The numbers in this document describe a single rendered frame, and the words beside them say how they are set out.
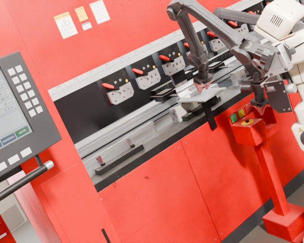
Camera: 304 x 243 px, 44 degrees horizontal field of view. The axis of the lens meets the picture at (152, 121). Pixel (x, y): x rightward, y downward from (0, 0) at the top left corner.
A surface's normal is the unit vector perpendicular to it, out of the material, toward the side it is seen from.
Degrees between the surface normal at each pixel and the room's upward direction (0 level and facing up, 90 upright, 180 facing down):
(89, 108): 90
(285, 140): 90
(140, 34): 90
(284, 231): 90
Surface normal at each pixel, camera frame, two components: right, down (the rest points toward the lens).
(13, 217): 0.70, -0.09
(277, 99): -0.61, 0.44
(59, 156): 0.52, 0.03
